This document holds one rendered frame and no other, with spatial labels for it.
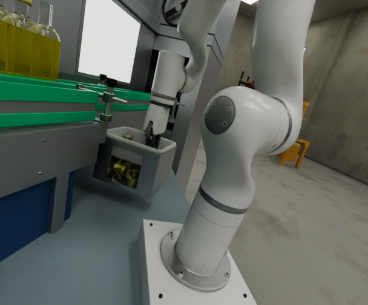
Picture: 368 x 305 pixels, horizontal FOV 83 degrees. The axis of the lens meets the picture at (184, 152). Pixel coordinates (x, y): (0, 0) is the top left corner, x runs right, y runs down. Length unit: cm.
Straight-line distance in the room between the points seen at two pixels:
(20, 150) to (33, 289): 28
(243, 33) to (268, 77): 1195
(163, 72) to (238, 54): 1155
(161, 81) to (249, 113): 40
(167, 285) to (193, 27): 63
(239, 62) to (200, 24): 1160
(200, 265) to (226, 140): 31
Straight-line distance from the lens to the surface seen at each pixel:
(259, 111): 36
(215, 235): 48
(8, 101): 49
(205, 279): 55
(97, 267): 61
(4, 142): 48
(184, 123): 144
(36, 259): 64
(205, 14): 65
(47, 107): 54
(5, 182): 51
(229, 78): 1196
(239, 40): 1229
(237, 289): 60
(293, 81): 47
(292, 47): 46
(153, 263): 54
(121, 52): 119
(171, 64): 68
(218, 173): 42
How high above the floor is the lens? 119
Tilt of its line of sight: 16 degrees down
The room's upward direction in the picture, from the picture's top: 15 degrees clockwise
